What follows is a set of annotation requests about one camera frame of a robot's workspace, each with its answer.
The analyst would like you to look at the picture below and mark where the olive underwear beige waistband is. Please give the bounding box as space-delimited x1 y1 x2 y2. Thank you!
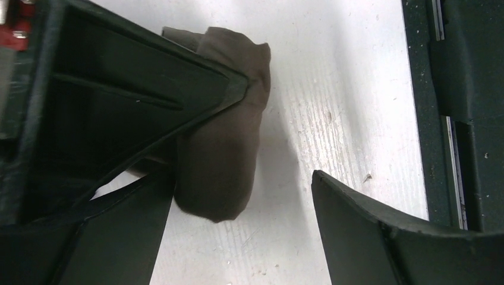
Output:
130 26 272 224

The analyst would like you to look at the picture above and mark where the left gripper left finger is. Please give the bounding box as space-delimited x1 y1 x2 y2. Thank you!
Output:
1 170 175 284

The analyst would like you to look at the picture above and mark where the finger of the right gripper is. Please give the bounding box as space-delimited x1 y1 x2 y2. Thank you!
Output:
1 1 248 226

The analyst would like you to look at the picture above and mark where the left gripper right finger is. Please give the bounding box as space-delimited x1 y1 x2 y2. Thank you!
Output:
311 170 503 284

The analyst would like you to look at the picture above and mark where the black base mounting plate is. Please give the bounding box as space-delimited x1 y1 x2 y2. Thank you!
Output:
402 1 503 232

